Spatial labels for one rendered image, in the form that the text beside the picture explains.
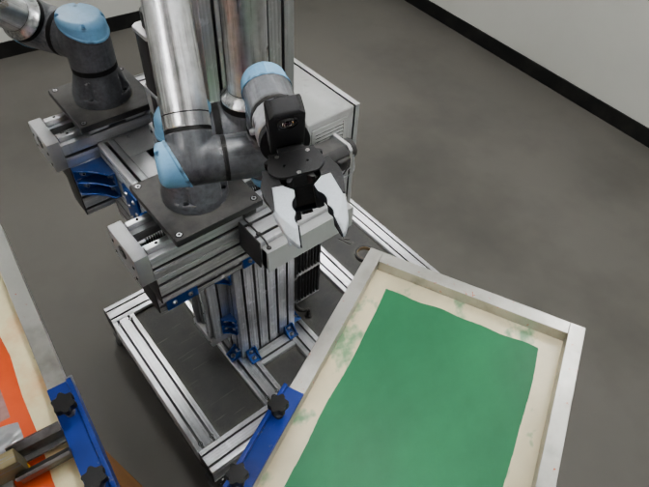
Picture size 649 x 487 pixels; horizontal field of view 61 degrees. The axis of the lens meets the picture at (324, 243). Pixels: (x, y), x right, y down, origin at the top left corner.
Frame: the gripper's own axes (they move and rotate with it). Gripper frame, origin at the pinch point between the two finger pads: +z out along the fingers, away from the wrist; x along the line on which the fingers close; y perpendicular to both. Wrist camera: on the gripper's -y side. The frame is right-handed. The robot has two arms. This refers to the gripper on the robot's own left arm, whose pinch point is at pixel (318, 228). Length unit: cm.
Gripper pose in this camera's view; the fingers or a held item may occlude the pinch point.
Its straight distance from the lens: 62.9
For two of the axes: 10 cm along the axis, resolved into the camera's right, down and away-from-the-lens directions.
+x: -9.6, 2.6, -1.0
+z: 2.6, 7.2, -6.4
